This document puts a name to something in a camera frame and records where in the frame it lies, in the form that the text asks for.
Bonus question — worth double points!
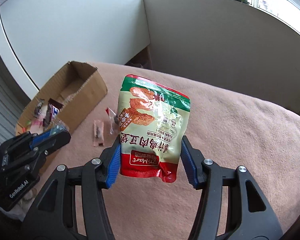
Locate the pink blanket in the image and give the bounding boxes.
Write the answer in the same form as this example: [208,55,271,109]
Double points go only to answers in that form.
[27,61,300,240]

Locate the red dark jujube snack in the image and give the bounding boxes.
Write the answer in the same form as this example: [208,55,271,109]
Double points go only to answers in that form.
[106,107,119,134]

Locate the red white snack pouch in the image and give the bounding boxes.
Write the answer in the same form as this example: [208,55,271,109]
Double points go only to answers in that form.
[117,74,191,183]

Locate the pink white candy sachet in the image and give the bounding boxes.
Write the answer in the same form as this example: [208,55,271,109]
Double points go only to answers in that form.
[93,120,104,147]

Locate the snickers bar wrapper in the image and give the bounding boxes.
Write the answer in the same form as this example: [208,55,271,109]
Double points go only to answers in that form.
[43,98,64,130]

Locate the black candy packet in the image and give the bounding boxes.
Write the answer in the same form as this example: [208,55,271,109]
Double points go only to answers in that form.
[34,99,45,117]

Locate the clear green candy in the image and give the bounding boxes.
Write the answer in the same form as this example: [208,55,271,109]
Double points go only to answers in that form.
[51,119,69,132]

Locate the cardboard box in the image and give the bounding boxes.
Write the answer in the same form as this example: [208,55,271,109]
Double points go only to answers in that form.
[15,61,108,135]

